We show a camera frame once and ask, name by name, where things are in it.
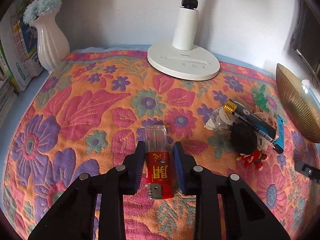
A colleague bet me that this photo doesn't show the stack of books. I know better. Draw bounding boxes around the stack of books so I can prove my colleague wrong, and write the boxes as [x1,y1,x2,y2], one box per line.
[0,15,45,120]

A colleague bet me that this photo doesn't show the clear plastic tape dispenser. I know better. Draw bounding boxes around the clear plastic tape dispenser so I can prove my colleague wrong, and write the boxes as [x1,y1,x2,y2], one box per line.
[204,107,235,134]

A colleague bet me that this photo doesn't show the red transparent lighter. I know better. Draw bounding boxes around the red transparent lighter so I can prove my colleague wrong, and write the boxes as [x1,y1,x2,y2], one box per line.
[145,125,174,199]

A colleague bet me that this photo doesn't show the green plastic toy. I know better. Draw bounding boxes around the green plastic toy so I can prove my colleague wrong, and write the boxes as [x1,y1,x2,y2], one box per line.
[252,85,270,113]

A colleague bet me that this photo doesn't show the floral woven cloth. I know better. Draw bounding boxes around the floral woven cloth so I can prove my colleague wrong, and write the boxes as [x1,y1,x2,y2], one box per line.
[1,49,319,239]

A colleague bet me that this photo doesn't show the pink correction tape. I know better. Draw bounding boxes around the pink correction tape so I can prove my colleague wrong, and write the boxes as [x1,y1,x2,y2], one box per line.
[254,112,277,153]

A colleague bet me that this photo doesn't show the blue lighter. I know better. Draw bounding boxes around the blue lighter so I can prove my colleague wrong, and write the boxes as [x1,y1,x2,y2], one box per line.
[273,115,285,154]

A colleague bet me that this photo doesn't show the white desk lamp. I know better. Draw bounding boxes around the white desk lamp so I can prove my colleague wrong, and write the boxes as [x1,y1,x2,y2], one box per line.
[147,0,220,81]

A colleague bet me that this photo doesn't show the black-haired red doll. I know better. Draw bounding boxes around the black-haired red doll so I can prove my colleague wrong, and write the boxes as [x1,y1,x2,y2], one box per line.
[229,122,268,171]

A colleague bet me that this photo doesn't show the amber ribbed glass bowl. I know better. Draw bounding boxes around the amber ribbed glass bowl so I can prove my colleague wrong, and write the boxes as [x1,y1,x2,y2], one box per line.
[276,64,319,143]

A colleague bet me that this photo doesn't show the black television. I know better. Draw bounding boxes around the black television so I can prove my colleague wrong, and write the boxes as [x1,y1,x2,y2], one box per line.
[291,0,319,82]

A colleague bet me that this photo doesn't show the black fashion lighter gold cap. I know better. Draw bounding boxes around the black fashion lighter gold cap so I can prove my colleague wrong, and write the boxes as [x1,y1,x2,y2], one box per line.
[223,99,277,142]

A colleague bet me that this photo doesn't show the white ribbed vase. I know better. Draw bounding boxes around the white ribbed vase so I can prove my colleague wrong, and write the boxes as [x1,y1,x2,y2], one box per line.
[30,9,70,73]

